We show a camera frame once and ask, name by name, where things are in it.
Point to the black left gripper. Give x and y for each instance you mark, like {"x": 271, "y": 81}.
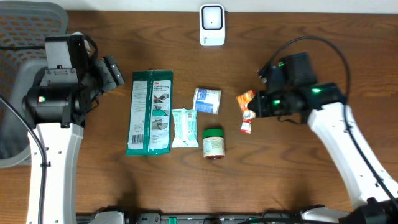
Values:
{"x": 114, "y": 78}

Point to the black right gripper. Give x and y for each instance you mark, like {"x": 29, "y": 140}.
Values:
{"x": 262, "y": 98}

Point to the red snack stick packet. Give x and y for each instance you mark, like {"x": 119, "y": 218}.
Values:
{"x": 247, "y": 124}

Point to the orange small snack packet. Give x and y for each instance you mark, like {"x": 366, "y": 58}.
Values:
{"x": 243, "y": 101}

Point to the white blue round tub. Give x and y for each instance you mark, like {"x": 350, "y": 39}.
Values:
{"x": 206, "y": 100}

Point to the green lid jar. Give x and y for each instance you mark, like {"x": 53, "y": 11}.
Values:
{"x": 213, "y": 144}

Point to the green wipes large package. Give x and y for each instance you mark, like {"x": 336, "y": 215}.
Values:
{"x": 150, "y": 113}

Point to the light green wipes pack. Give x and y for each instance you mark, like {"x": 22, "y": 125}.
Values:
{"x": 185, "y": 128}

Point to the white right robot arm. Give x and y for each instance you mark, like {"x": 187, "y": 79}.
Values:
{"x": 372, "y": 191}

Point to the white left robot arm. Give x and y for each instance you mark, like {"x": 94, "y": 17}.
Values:
{"x": 52, "y": 194}

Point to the white barcode scanner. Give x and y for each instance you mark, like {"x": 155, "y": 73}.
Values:
{"x": 212, "y": 25}

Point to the grey plastic mesh basket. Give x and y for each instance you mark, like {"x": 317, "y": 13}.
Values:
{"x": 23, "y": 24}

